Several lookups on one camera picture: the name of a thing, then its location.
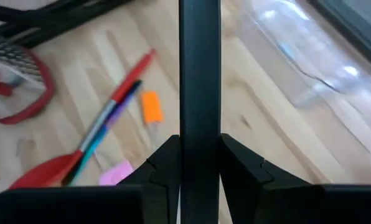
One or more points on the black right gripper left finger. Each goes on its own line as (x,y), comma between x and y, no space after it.
(135,202)

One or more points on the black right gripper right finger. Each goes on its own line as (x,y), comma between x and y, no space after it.
(260,199)

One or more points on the small pink silicone spatula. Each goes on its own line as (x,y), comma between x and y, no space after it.
(115,174)

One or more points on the red silicone spoon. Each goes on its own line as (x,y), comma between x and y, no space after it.
(48,171)

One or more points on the small orange silicone spatula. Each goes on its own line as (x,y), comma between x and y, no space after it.
(152,107)

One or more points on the iridescent metal knife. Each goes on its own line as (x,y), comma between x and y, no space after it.
(120,107)

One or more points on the clear plastic bin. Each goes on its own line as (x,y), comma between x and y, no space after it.
(297,46)

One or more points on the red box grater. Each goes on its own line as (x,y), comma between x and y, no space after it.
(17,59)

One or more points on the black metal table frame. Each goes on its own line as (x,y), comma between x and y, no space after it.
(48,21)

